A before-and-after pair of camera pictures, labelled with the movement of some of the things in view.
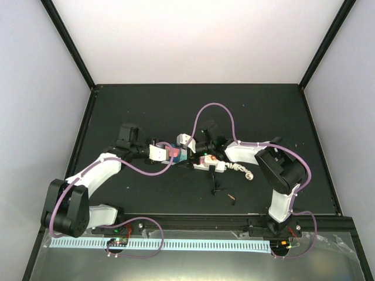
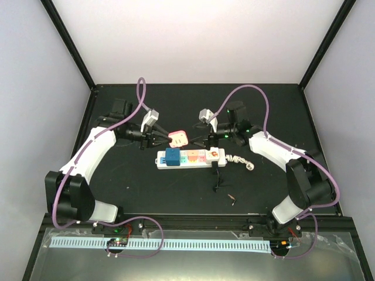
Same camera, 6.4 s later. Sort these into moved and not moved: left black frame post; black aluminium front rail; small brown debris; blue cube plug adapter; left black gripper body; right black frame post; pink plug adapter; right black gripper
Moved: right black gripper; blue cube plug adapter; pink plug adapter; left black gripper body
Not moved: black aluminium front rail; right black frame post; left black frame post; small brown debris
